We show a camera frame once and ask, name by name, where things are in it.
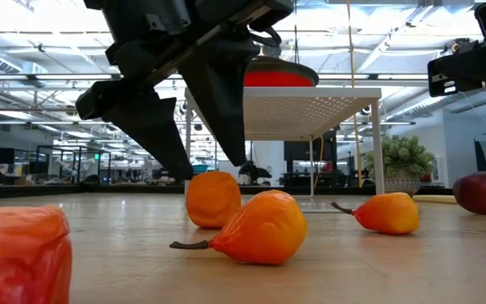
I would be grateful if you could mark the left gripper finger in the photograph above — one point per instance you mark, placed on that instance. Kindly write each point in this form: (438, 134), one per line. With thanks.
(142, 122)
(222, 101)

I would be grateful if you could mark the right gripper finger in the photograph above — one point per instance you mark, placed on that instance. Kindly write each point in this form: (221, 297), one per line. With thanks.
(458, 69)
(433, 90)

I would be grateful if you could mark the red and grey colander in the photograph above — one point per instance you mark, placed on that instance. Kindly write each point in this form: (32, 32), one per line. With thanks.
(285, 78)

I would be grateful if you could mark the orange mandarin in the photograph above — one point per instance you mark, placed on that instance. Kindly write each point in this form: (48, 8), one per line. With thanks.
(213, 200)

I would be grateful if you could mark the dark red apple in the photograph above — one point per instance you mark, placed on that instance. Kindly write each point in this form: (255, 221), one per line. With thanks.
(475, 193)

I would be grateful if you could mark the black background robot arm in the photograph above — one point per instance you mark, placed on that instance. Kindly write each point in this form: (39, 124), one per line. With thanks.
(255, 173)

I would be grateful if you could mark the teal bin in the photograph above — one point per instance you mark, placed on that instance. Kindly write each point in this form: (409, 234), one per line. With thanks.
(201, 168)

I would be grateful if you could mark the green succulent in pot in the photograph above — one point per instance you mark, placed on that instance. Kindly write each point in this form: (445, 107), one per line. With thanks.
(399, 162)

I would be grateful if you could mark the white perforated metal shelf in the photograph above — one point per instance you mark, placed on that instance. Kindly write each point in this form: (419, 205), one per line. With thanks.
(310, 110)

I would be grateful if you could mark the pale yellow banana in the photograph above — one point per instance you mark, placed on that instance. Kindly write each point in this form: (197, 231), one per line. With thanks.
(435, 199)

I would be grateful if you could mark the black table frame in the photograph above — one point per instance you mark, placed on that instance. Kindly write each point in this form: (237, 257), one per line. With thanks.
(99, 191)

